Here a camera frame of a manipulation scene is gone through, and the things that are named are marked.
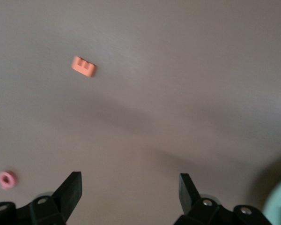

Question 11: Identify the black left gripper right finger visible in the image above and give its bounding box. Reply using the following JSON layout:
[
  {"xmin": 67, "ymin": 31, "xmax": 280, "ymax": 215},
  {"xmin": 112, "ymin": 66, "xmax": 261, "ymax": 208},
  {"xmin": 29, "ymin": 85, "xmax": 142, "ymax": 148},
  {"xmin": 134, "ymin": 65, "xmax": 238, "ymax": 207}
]
[{"xmin": 175, "ymin": 173, "xmax": 235, "ymax": 225}]

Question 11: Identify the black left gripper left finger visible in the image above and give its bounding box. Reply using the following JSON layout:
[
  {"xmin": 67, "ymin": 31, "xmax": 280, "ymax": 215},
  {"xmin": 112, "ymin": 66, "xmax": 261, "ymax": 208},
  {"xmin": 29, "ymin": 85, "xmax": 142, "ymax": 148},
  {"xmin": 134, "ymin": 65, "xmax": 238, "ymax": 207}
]
[{"xmin": 30, "ymin": 172, "xmax": 82, "ymax": 225}]

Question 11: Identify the red foam letter o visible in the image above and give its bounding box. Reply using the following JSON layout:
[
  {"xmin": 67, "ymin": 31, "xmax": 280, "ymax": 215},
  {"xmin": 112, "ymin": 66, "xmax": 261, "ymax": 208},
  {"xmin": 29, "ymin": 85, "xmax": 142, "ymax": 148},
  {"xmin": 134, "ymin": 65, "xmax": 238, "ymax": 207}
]
[{"xmin": 0, "ymin": 170, "xmax": 18, "ymax": 190}]

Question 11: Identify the green plate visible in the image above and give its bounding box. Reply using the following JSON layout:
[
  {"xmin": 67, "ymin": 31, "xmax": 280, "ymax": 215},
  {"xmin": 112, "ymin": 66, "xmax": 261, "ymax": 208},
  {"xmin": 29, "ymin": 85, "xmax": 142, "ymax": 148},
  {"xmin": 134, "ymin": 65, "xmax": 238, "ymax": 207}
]
[{"xmin": 263, "ymin": 174, "xmax": 281, "ymax": 225}]

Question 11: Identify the orange foam letter E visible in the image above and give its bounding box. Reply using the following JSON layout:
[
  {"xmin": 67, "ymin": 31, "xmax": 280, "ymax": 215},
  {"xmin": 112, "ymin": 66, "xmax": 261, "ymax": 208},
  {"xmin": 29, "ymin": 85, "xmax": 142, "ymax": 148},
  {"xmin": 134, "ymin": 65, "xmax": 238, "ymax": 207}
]
[{"xmin": 71, "ymin": 55, "xmax": 98, "ymax": 78}]

